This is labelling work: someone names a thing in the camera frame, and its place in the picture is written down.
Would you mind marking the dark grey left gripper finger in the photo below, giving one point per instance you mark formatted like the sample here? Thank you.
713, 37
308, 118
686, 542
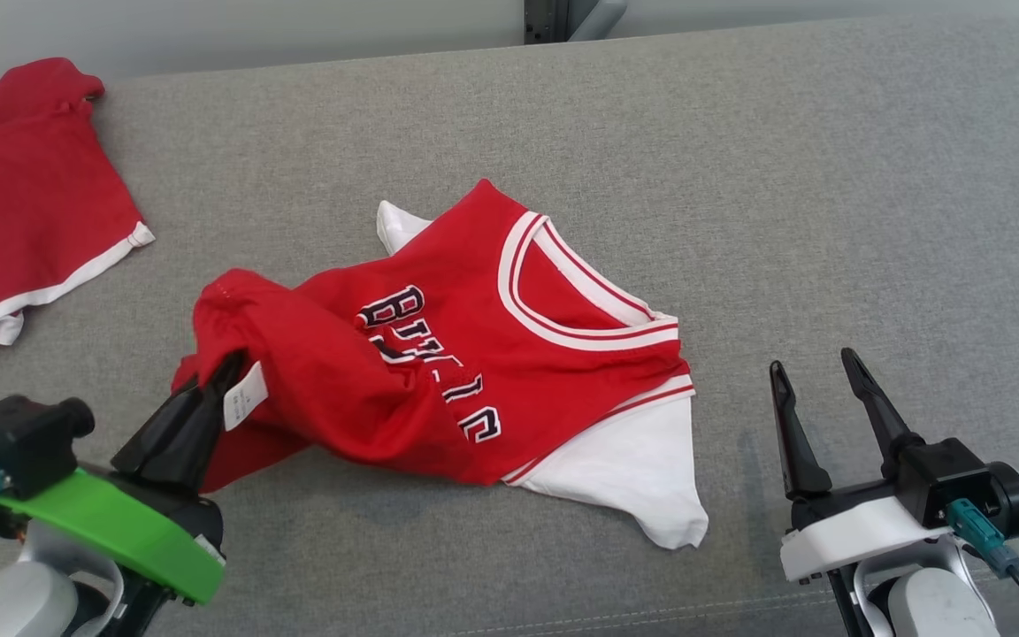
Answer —
169, 425
209, 433

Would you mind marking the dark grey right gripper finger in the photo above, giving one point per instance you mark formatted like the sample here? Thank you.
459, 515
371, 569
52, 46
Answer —
797, 442
877, 402

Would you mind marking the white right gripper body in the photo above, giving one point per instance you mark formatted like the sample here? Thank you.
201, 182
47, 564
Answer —
854, 535

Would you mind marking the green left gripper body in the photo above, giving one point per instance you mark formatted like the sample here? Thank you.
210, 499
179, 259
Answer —
138, 531

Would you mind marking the red and white basketball jersey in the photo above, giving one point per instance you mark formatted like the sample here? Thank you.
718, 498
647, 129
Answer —
439, 372

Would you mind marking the red shorts with white trim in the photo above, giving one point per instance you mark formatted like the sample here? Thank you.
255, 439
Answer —
23, 203

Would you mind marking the grey fabric sofa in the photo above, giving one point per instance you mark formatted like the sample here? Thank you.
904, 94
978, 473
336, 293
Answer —
739, 221

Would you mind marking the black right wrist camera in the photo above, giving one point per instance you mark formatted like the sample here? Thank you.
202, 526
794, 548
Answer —
952, 478

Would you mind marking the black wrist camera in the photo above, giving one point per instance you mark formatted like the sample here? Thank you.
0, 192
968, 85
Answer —
23, 442
952, 478

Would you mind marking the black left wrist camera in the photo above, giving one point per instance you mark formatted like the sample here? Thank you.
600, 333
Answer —
23, 442

